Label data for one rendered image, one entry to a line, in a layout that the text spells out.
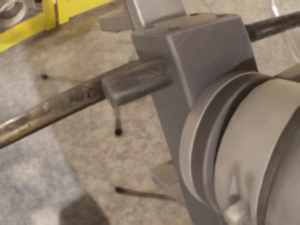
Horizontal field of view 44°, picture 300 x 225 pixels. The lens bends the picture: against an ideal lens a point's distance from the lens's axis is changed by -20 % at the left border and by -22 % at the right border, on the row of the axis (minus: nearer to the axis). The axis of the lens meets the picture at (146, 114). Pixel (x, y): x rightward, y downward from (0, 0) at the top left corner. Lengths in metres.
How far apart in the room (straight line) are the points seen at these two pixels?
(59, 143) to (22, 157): 0.16
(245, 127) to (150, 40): 0.08
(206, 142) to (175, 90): 0.04
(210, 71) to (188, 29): 0.02
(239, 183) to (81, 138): 1.27
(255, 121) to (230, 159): 0.02
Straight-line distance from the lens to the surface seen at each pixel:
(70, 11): 1.78
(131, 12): 0.25
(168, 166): 0.37
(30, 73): 1.64
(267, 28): 0.51
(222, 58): 0.21
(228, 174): 0.17
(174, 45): 0.20
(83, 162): 1.37
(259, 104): 0.17
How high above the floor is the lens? 1.20
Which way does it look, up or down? 55 degrees down
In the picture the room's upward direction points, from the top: straight up
